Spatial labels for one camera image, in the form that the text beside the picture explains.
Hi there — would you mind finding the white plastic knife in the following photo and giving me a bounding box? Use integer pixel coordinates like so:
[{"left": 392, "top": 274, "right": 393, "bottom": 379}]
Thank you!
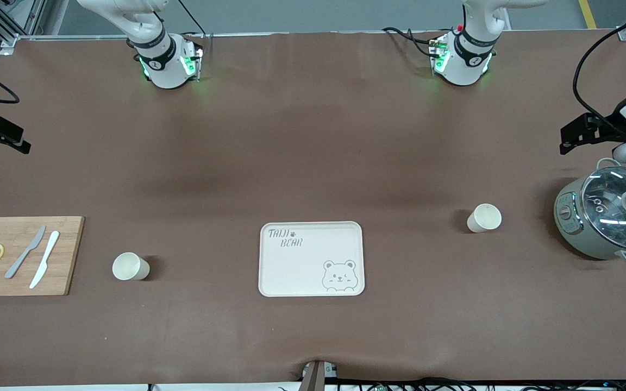
[{"left": 29, "top": 231, "right": 60, "bottom": 289}]

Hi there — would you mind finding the wooden cutting board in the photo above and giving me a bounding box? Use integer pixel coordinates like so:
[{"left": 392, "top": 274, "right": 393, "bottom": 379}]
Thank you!
[{"left": 0, "top": 216, "right": 85, "bottom": 297}]

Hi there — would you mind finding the brown table cover mat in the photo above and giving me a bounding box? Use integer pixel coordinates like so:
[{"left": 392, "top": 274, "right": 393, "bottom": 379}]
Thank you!
[{"left": 0, "top": 30, "right": 626, "bottom": 387}]

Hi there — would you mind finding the grey plastic knife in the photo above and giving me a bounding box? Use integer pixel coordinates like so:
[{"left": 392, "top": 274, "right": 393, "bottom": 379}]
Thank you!
[{"left": 4, "top": 225, "right": 47, "bottom": 280}]

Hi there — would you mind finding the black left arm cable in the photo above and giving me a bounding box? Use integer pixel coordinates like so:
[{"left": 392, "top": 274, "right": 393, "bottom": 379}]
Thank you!
[{"left": 573, "top": 11, "right": 626, "bottom": 136}]

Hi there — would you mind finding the black right base cable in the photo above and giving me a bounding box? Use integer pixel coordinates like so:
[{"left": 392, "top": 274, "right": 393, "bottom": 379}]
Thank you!
[{"left": 174, "top": 0, "right": 205, "bottom": 36}]

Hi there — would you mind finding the white IKEA cup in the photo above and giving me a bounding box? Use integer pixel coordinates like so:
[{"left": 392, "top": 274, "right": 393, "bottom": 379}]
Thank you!
[
  {"left": 466, "top": 204, "right": 503, "bottom": 234},
  {"left": 112, "top": 252, "right": 151, "bottom": 281}
]

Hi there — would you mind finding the black left base cable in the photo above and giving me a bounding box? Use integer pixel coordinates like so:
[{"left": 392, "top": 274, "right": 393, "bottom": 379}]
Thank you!
[{"left": 383, "top": 26, "right": 441, "bottom": 58}]

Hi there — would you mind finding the green electric cooking pot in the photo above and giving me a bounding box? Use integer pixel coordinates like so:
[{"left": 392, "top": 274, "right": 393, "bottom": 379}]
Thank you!
[{"left": 554, "top": 157, "right": 626, "bottom": 266}]

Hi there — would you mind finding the black base cable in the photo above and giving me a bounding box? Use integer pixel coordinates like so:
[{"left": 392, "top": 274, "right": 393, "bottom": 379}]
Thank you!
[
  {"left": 174, "top": 0, "right": 205, "bottom": 36},
  {"left": 383, "top": 26, "right": 441, "bottom": 58}
]

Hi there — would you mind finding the cream bear print tray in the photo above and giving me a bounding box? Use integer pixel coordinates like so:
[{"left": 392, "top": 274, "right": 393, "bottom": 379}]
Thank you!
[{"left": 259, "top": 221, "right": 365, "bottom": 298}]

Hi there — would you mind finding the glass pot lid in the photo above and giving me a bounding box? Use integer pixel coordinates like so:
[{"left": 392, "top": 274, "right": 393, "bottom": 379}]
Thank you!
[{"left": 581, "top": 166, "right": 626, "bottom": 250}]

